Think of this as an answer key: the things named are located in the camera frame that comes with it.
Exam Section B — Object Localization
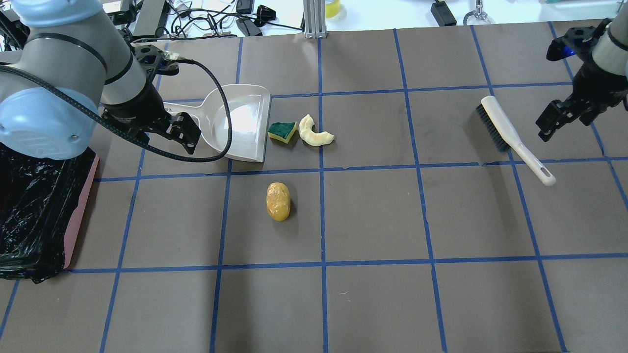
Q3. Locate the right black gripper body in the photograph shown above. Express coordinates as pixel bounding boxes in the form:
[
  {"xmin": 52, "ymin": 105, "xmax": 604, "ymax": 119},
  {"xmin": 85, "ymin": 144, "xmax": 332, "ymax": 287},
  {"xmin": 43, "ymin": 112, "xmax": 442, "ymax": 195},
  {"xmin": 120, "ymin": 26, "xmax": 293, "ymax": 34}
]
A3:
[{"xmin": 567, "ymin": 62, "xmax": 628, "ymax": 126}]

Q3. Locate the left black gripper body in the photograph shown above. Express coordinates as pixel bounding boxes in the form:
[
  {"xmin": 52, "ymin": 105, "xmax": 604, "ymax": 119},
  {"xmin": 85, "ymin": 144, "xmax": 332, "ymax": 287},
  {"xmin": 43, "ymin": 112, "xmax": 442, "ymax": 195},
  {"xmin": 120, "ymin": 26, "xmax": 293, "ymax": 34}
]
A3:
[{"xmin": 102, "ymin": 86, "xmax": 172, "ymax": 143}]

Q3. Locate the white hand brush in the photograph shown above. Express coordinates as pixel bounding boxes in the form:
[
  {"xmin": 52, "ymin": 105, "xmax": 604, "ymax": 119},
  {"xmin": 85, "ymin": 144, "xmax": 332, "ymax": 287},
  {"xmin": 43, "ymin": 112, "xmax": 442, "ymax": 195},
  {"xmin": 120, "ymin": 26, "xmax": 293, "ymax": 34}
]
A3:
[{"xmin": 476, "ymin": 96, "xmax": 556, "ymax": 187}]

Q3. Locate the white plastic dustpan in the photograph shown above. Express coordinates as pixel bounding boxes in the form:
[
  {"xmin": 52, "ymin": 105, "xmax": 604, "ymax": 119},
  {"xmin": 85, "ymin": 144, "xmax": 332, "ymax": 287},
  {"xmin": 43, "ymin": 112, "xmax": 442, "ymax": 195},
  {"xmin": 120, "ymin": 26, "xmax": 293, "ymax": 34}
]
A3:
[{"xmin": 164, "ymin": 83, "xmax": 271, "ymax": 163}]

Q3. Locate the green yellow sponge piece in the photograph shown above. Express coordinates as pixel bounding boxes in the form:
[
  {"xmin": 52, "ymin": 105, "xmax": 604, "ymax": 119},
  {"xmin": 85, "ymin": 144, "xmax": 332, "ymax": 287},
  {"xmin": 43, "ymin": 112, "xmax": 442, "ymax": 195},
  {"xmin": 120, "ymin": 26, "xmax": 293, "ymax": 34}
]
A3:
[{"xmin": 267, "ymin": 122, "xmax": 297, "ymax": 144}]

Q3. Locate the yellow potato-like lump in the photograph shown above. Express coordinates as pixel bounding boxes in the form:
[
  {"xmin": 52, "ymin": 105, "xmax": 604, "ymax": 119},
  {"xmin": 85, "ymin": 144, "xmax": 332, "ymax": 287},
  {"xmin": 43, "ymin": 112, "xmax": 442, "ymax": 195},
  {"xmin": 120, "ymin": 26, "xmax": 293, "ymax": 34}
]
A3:
[{"xmin": 265, "ymin": 182, "xmax": 291, "ymax": 222}]

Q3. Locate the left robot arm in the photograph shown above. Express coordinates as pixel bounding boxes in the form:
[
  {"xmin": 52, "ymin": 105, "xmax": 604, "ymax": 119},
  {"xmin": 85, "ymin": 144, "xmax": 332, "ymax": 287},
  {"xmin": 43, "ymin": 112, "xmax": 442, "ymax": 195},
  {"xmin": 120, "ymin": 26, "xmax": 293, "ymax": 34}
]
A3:
[{"xmin": 0, "ymin": 0, "xmax": 200, "ymax": 159}]

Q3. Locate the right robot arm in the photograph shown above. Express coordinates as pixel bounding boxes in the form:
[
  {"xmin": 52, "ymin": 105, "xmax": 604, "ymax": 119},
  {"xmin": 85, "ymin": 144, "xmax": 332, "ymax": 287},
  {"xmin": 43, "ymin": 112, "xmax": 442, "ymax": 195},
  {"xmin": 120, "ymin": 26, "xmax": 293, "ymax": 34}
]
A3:
[{"xmin": 536, "ymin": 6, "xmax": 628, "ymax": 142}]

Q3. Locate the pink bin with black bag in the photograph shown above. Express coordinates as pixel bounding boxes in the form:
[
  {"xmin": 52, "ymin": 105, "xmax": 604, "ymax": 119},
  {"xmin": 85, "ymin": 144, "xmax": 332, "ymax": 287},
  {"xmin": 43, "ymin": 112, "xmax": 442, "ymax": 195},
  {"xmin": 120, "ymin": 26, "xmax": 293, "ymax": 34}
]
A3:
[{"xmin": 0, "ymin": 145, "xmax": 97, "ymax": 284}]

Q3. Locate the metal carabiner hook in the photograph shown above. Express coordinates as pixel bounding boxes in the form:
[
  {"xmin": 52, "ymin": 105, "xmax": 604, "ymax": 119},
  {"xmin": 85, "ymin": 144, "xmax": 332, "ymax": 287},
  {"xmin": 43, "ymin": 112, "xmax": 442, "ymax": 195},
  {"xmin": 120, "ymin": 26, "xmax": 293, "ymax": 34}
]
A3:
[{"xmin": 463, "ymin": 0, "xmax": 495, "ymax": 26}]

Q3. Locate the black power adapter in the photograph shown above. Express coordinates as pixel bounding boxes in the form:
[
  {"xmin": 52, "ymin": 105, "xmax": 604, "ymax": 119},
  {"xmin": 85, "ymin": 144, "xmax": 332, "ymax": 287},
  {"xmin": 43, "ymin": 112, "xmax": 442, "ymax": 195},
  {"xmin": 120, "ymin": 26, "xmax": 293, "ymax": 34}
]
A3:
[{"xmin": 430, "ymin": 0, "xmax": 457, "ymax": 27}]

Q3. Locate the yellow tape roll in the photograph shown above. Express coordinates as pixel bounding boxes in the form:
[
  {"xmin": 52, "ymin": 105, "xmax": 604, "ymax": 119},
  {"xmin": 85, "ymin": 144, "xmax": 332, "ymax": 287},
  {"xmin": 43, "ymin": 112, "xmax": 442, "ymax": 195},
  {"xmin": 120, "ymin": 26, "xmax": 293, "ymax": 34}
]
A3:
[{"xmin": 324, "ymin": 0, "xmax": 341, "ymax": 19}]

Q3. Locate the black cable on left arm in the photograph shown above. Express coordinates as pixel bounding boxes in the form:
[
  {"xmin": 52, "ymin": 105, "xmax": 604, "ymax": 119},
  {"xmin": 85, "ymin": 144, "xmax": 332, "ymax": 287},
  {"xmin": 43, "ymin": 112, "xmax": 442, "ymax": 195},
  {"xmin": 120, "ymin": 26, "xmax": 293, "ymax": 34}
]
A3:
[{"xmin": 0, "ymin": 58, "xmax": 233, "ymax": 163}]

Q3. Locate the aluminium frame post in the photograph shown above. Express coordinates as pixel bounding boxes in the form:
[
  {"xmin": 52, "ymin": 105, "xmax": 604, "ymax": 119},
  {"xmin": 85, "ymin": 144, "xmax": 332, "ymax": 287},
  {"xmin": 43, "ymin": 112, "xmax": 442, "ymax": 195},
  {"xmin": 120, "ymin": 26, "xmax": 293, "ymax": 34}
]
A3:
[{"xmin": 303, "ymin": 0, "xmax": 328, "ymax": 39}]

